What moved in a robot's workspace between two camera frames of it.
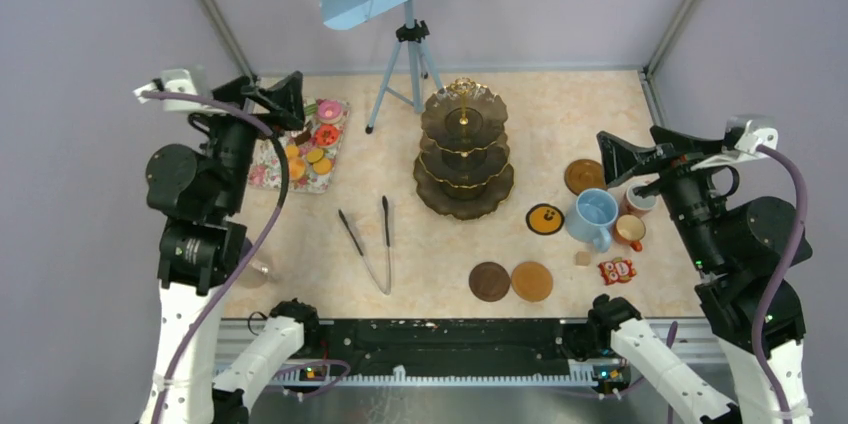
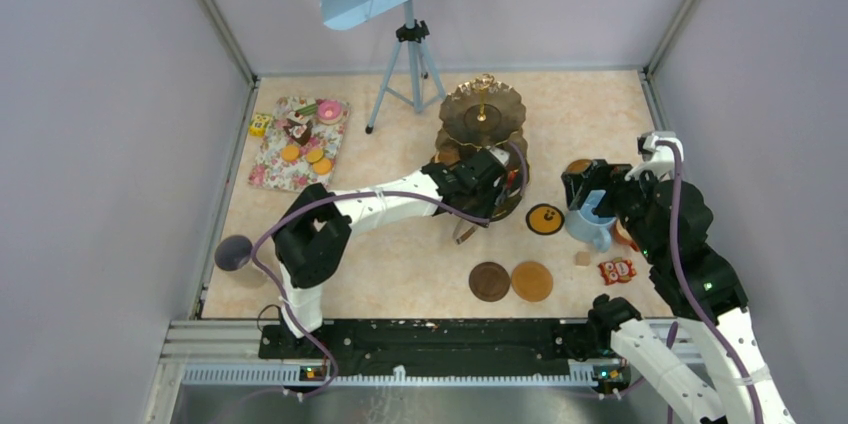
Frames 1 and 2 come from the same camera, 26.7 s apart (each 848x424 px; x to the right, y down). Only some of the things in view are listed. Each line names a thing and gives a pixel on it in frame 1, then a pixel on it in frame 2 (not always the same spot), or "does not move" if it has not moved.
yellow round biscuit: [315, 155] does not move
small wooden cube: [583, 258] does not move
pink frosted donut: [329, 111] does not move
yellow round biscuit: [292, 151] does not move
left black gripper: [284, 99] -> [487, 209]
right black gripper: [620, 159] -> [611, 177]
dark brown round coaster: [489, 281] does not move
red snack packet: [619, 270] does not move
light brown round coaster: [532, 281] does not move
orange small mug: [629, 230] does not move
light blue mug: [591, 215] does not move
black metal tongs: [357, 245] -> [466, 236]
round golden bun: [297, 168] -> [447, 156]
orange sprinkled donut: [326, 135] -> [511, 177]
